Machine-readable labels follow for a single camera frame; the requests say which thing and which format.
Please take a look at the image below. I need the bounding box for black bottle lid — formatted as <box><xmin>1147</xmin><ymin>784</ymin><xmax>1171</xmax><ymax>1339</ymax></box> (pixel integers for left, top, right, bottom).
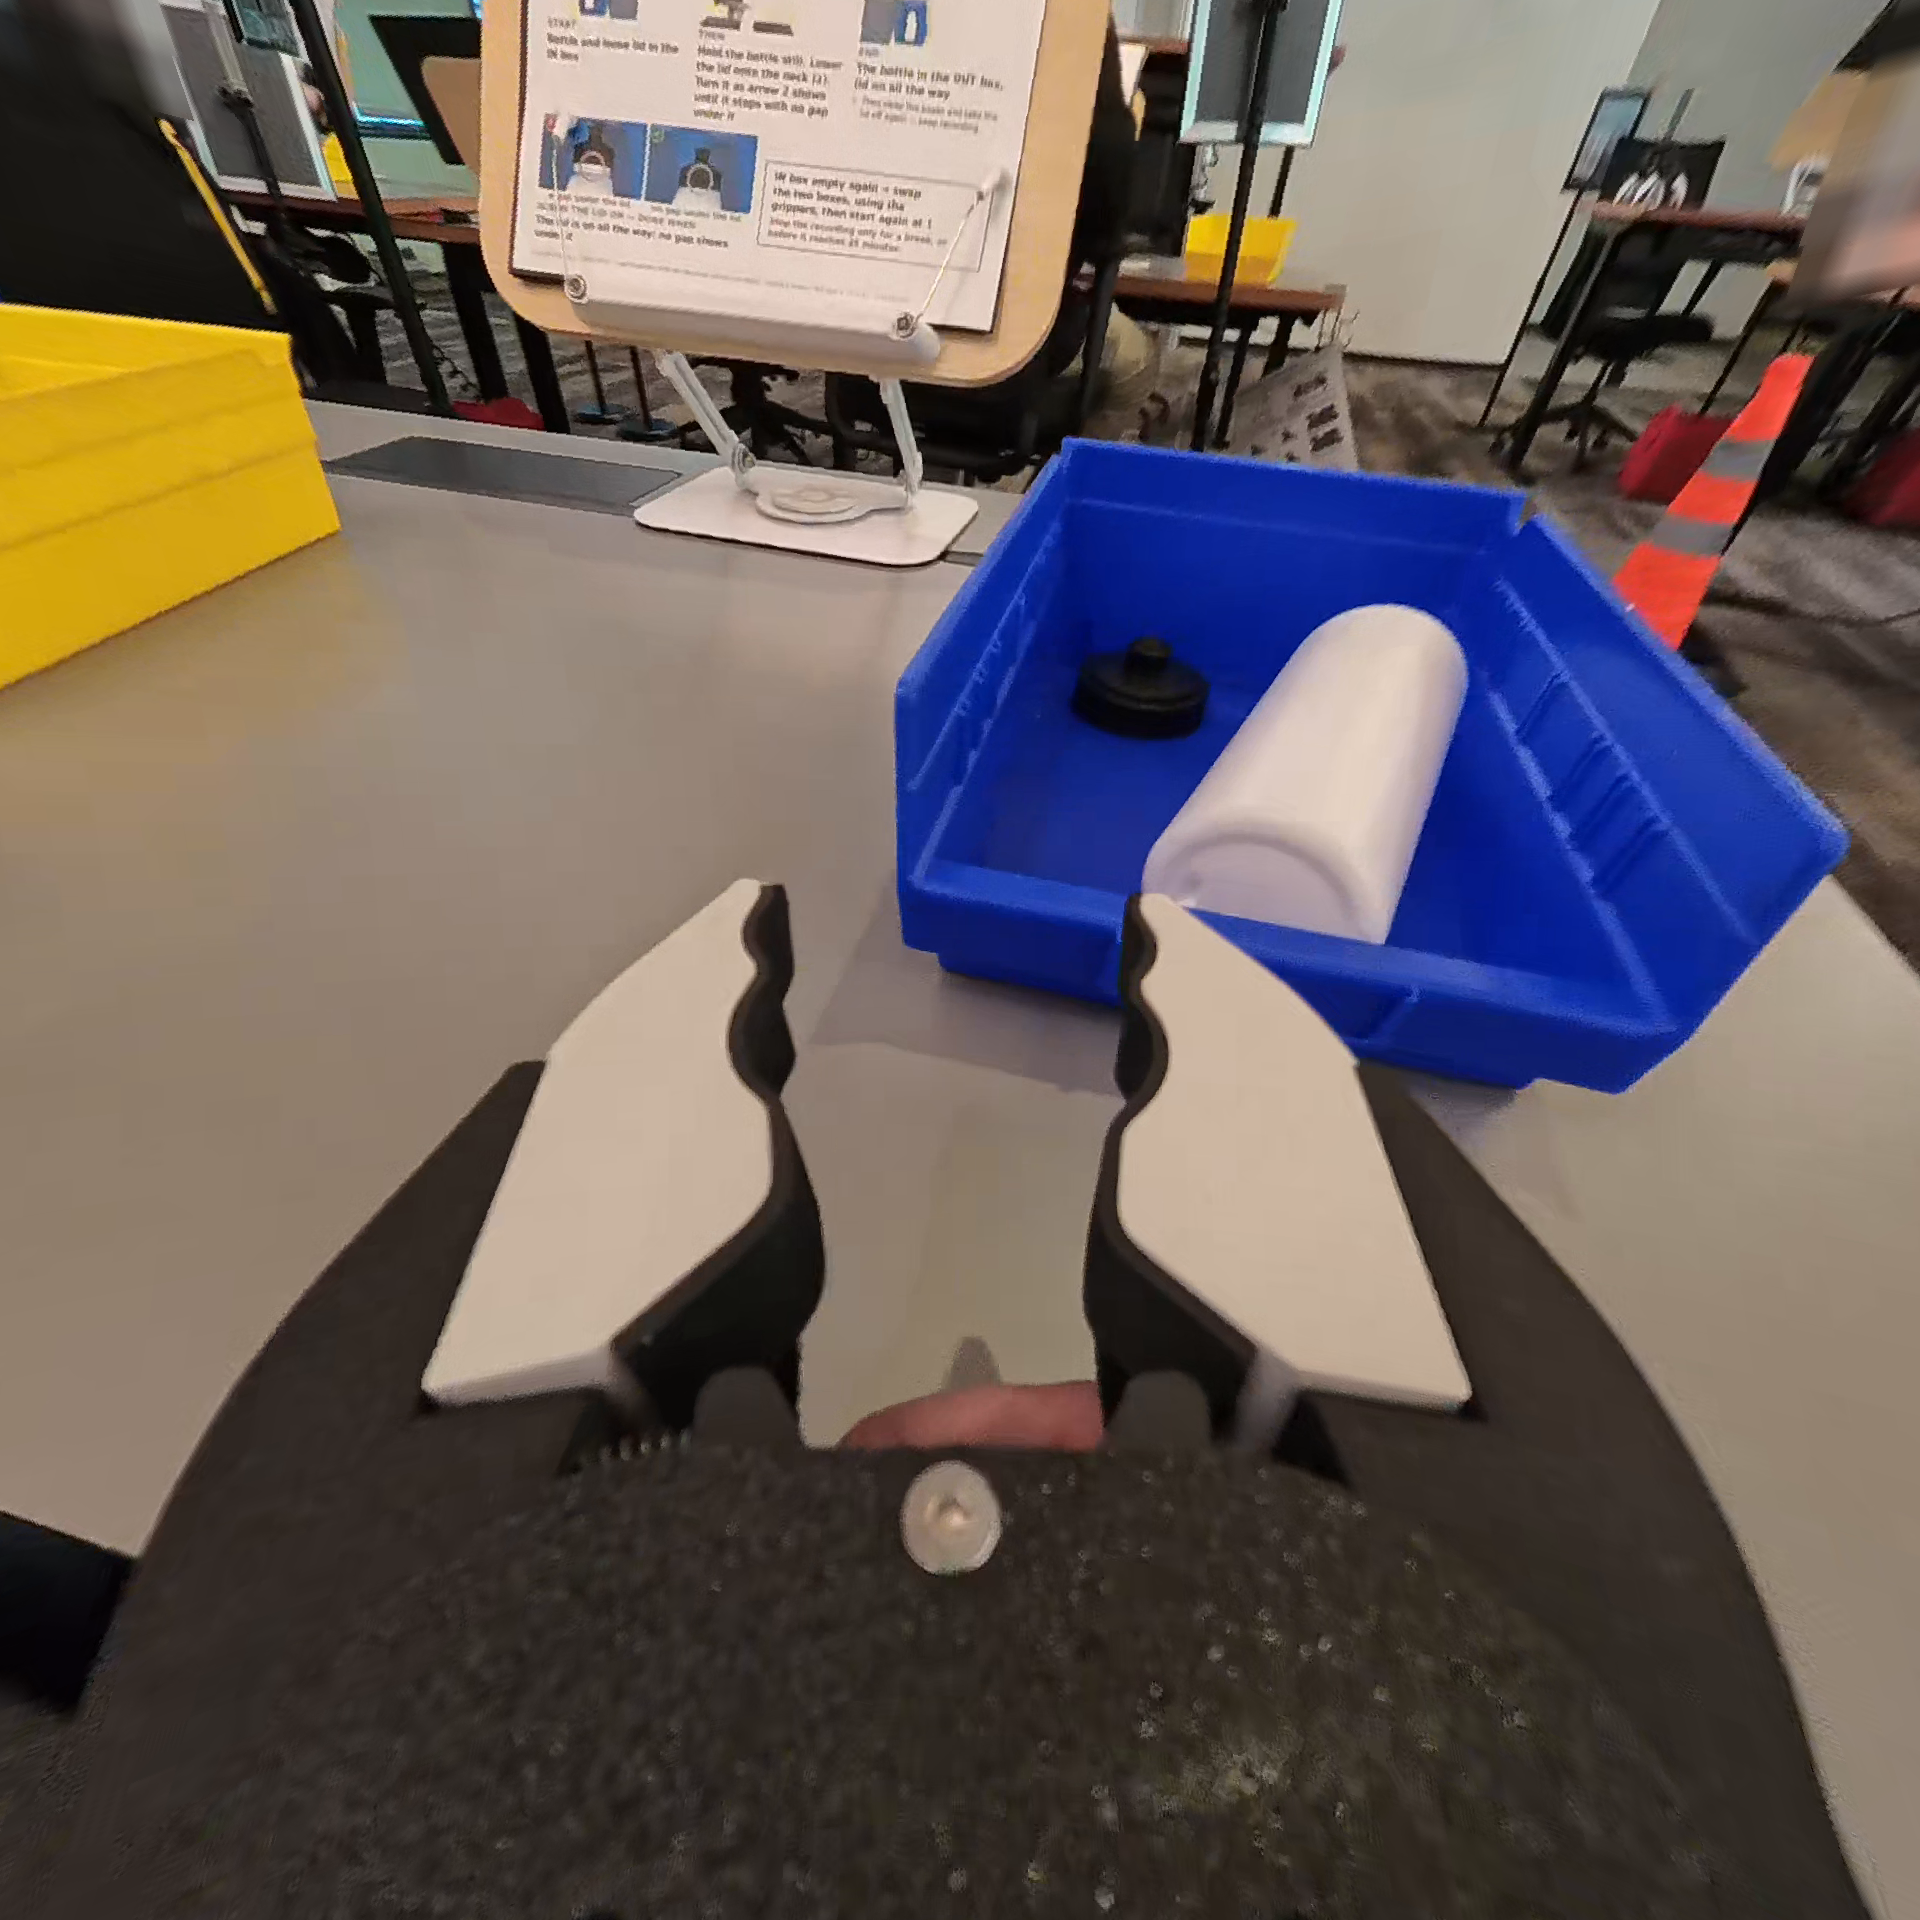
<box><xmin>1070</xmin><ymin>638</ymin><xmax>1213</xmax><ymax>741</ymax></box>

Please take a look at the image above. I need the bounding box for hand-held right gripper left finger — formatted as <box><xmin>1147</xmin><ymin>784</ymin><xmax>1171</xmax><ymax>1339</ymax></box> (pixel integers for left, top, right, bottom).
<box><xmin>425</xmin><ymin>879</ymin><xmax>826</xmax><ymax>1445</ymax></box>

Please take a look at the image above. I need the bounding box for black tripod pole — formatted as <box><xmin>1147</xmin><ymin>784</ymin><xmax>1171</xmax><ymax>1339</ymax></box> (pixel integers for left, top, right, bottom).
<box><xmin>285</xmin><ymin>0</ymin><xmax>454</xmax><ymax>418</ymax></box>

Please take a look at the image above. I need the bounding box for white plastic bottle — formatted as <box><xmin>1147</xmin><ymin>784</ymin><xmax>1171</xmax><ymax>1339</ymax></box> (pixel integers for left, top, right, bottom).
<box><xmin>1144</xmin><ymin>604</ymin><xmax>1471</xmax><ymax>948</ymax></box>

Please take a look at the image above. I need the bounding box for orange traffic cone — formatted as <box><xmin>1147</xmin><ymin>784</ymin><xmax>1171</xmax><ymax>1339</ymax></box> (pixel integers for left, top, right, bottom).
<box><xmin>1614</xmin><ymin>354</ymin><xmax>1811</xmax><ymax>650</ymax></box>

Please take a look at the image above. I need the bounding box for yellow plastic bin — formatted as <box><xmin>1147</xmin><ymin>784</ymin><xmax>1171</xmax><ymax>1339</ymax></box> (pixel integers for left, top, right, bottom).
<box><xmin>0</xmin><ymin>304</ymin><xmax>344</xmax><ymax>691</ymax></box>
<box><xmin>1182</xmin><ymin>217</ymin><xmax>1299</xmax><ymax>288</ymax></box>

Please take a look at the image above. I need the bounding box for wooden desk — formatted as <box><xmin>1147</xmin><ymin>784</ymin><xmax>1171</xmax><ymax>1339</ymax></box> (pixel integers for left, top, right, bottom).
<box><xmin>1070</xmin><ymin>270</ymin><xmax>1347</xmax><ymax>451</ymax></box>

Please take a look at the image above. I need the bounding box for printed paper sheet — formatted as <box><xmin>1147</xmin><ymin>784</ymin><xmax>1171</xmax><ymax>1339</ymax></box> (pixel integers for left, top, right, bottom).
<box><xmin>1237</xmin><ymin>354</ymin><xmax>1362</xmax><ymax>469</ymax></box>

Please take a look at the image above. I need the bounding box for blue plastic bin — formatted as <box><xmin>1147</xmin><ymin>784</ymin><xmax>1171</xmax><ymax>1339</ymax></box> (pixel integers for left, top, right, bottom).
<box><xmin>896</xmin><ymin>437</ymin><xmax>1852</xmax><ymax>1093</ymax></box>

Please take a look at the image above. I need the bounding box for instruction sheet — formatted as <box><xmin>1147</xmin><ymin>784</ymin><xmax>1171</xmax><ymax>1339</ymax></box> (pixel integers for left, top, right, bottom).
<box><xmin>508</xmin><ymin>0</ymin><xmax>1047</xmax><ymax>336</ymax></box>

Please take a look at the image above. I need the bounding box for wooden clipboard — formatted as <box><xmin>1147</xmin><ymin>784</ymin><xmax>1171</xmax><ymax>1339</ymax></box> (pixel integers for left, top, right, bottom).
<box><xmin>479</xmin><ymin>0</ymin><xmax>1113</xmax><ymax>388</ymax></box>

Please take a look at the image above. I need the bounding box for black office chair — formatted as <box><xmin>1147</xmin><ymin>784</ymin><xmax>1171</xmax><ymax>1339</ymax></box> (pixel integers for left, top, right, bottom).
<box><xmin>826</xmin><ymin>31</ymin><xmax>1196</xmax><ymax>482</ymax></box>
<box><xmin>1531</xmin><ymin>226</ymin><xmax>1718</xmax><ymax>451</ymax></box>

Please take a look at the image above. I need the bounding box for white document stand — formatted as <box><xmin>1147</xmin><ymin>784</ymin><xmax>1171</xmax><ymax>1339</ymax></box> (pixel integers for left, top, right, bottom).
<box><xmin>633</xmin><ymin>336</ymin><xmax>979</xmax><ymax>568</ymax></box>

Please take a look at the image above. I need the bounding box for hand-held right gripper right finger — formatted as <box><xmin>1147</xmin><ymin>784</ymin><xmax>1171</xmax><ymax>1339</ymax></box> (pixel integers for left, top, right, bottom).
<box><xmin>1083</xmin><ymin>891</ymin><xmax>1477</xmax><ymax>1457</ymax></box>

